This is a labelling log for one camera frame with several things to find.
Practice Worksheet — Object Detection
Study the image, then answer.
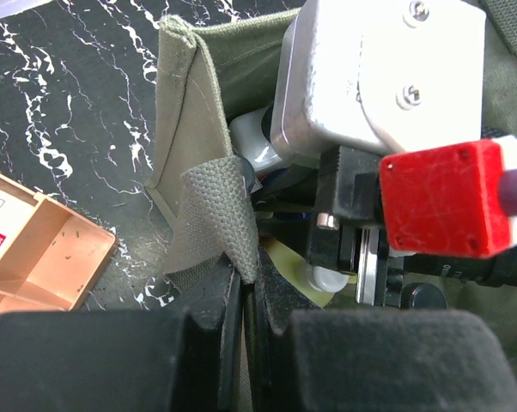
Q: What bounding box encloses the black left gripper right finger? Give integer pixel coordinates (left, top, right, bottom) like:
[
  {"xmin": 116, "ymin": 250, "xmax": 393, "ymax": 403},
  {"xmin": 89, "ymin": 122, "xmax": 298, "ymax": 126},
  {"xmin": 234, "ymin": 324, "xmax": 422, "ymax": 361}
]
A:
[{"xmin": 252, "ymin": 246, "xmax": 517, "ymax": 411}]

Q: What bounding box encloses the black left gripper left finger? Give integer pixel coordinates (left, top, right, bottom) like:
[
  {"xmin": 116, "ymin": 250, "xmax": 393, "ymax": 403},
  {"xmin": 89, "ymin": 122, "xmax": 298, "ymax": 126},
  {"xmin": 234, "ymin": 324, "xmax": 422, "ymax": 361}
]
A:
[{"xmin": 0, "ymin": 257, "xmax": 241, "ymax": 411}]

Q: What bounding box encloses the orange plastic file organizer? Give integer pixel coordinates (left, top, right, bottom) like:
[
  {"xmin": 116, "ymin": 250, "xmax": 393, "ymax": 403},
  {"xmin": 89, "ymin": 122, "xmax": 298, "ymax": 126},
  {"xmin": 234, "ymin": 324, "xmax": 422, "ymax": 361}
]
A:
[{"xmin": 0, "ymin": 173, "xmax": 116, "ymax": 314}]

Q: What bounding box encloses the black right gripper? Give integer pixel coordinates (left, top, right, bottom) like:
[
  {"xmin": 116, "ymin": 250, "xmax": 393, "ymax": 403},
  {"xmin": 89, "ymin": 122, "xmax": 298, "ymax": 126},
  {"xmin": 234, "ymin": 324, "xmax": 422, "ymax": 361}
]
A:
[{"xmin": 305, "ymin": 146, "xmax": 517, "ymax": 308}]

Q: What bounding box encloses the white rectangular bottle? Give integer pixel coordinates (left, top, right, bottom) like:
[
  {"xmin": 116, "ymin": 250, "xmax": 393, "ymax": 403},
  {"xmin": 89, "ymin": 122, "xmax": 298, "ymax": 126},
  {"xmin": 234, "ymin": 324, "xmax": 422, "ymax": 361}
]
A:
[{"xmin": 229, "ymin": 105, "xmax": 287, "ymax": 177}]

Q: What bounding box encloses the yellow round pump bottle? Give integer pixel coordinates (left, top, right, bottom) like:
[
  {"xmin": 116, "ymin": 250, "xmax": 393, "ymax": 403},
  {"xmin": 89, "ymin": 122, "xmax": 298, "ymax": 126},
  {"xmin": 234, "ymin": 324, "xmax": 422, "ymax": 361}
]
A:
[{"xmin": 260, "ymin": 238, "xmax": 356, "ymax": 308}]

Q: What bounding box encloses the green canvas bag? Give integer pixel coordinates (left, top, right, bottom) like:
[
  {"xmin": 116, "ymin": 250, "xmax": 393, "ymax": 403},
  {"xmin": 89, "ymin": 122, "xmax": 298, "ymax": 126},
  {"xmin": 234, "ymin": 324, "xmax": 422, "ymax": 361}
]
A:
[{"xmin": 144, "ymin": 0, "xmax": 517, "ymax": 412}]

